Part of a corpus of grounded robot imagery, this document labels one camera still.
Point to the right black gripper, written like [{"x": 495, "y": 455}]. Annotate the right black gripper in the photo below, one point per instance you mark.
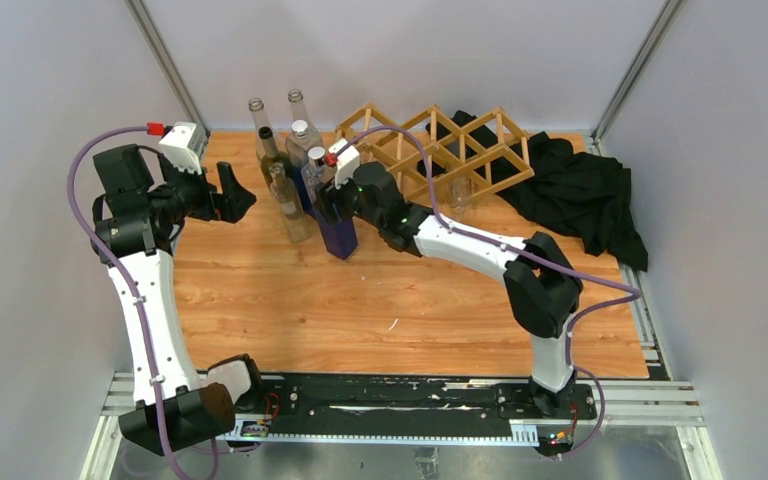
[{"x": 329, "y": 195}]

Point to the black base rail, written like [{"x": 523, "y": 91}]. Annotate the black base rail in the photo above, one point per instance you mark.
[{"x": 418, "y": 410}]

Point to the blue square glass bottle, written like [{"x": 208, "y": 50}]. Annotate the blue square glass bottle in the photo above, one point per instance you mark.
[{"x": 340, "y": 238}]

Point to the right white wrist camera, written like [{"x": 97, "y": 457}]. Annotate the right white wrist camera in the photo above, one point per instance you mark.
[{"x": 343, "y": 159}]

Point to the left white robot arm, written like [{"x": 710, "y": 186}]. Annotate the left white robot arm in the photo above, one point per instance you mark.
[{"x": 174, "y": 408}]

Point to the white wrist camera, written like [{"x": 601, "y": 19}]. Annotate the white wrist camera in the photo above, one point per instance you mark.
[
  {"x": 343, "y": 159},
  {"x": 184, "y": 147}
]

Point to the black cloth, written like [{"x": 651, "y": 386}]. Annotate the black cloth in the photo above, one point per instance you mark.
[{"x": 581, "y": 195}]

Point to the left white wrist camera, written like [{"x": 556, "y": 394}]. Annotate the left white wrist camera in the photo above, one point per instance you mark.
[{"x": 184, "y": 147}]

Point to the clear wine bottle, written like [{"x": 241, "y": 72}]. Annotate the clear wine bottle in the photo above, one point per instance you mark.
[
  {"x": 261, "y": 119},
  {"x": 298, "y": 108}
]

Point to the wooden wine rack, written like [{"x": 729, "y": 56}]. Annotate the wooden wine rack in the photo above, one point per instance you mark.
[{"x": 489, "y": 153}]

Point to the dark green wine bottle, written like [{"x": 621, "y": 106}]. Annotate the dark green wine bottle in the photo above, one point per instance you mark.
[{"x": 272, "y": 159}]

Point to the clear square glass bottle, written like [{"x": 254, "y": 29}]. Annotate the clear square glass bottle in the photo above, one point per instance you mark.
[{"x": 285, "y": 193}]

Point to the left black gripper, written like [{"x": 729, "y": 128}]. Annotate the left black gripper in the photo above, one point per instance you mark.
[{"x": 226, "y": 206}]

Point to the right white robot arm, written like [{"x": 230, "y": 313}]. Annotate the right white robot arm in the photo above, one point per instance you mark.
[{"x": 542, "y": 295}]

